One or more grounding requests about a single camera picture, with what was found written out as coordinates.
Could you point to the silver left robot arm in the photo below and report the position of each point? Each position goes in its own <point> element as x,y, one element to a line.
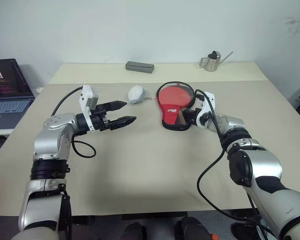
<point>52,140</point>

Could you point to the dark open laptop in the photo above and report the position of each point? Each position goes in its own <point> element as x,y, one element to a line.
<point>7,110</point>

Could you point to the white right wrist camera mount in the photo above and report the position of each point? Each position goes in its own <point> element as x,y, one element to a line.
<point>211,100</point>

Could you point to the white round ball pouch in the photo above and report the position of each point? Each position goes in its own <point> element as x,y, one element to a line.
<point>136,95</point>

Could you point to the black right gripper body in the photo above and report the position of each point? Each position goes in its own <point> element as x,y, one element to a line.
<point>192,116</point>

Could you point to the black red paddle case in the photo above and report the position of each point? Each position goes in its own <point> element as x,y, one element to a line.
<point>172,117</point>

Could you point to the grey rectangular box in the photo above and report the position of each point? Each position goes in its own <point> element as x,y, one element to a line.
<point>140,67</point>

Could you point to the dark rounded shape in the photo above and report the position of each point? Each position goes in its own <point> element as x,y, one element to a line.
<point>192,228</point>

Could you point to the beige table cover sheet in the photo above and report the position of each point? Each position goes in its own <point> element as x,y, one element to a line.
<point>145,170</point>

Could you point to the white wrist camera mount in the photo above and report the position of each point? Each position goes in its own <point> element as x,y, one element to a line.
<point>211,100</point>
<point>86,95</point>

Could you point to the red table tennis paddle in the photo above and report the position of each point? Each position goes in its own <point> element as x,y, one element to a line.
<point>172,96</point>

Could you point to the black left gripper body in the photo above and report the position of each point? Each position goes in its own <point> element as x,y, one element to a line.
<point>100,122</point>

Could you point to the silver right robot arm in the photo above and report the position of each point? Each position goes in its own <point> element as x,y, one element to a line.
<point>265,162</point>

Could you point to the silver metal watering can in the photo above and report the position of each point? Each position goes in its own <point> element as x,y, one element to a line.
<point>211,63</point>

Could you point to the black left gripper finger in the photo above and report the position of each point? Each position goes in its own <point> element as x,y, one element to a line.
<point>115,106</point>
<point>122,122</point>

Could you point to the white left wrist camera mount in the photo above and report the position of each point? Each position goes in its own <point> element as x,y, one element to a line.
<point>86,95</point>

